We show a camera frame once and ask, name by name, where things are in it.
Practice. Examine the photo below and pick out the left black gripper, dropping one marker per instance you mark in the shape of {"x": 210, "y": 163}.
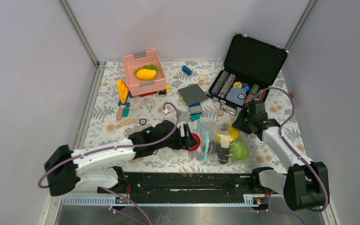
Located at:
{"x": 187, "y": 141}

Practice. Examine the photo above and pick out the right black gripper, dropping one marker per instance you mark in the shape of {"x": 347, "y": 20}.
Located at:
{"x": 238, "y": 123}

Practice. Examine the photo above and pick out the red fake apple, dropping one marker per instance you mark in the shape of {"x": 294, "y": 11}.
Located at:
{"x": 194, "y": 142}

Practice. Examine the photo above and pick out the clear zip top bag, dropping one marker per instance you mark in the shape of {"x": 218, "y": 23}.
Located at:
{"x": 221, "y": 143}

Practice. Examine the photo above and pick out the yellow fake mango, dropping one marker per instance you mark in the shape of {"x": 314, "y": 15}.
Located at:
{"x": 146, "y": 75}

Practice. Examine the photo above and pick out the green fake grapes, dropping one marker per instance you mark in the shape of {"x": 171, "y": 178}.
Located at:
{"x": 149, "y": 67}

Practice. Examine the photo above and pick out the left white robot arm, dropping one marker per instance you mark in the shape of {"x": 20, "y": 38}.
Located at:
{"x": 67, "y": 170}

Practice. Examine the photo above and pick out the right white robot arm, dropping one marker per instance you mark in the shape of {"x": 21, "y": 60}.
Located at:
{"x": 305, "y": 185}

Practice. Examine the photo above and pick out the yellow fake banana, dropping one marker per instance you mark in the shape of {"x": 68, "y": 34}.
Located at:
{"x": 228, "y": 131}

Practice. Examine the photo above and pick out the green fake cabbage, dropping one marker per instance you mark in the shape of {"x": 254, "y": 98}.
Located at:
{"x": 239, "y": 150}

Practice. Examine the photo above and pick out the purple fake eggplant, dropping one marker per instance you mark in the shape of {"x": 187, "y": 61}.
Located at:
{"x": 222, "y": 154}

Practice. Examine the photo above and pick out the teal toy block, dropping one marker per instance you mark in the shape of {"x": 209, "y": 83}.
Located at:
{"x": 194, "y": 117}

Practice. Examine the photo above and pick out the grey lego brick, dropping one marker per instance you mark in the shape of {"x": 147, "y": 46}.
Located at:
{"x": 195, "y": 109}

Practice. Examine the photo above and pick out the grey lego baseplate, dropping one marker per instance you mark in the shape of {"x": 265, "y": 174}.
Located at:
{"x": 193, "y": 94}

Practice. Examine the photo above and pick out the red toy brick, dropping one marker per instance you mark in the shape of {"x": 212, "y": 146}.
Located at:
{"x": 148, "y": 94}

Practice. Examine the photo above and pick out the black poker chip case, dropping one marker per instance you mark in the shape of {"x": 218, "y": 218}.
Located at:
{"x": 249, "y": 62}

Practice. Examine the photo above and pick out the wooden plank block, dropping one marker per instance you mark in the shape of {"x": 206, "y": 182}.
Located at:
{"x": 127, "y": 122}

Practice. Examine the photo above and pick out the pink plastic basket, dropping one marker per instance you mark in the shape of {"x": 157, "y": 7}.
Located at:
{"x": 132, "y": 62}

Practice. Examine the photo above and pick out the blue toy brick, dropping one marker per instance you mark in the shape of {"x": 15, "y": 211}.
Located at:
{"x": 186, "y": 70}

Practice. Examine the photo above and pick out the yellow toy block stack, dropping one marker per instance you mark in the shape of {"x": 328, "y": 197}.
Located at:
{"x": 123, "y": 91}

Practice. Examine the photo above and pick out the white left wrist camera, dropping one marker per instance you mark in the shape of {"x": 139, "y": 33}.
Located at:
{"x": 166, "y": 109}

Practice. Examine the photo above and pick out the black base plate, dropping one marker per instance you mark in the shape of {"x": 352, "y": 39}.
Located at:
{"x": 177, "y": 188}

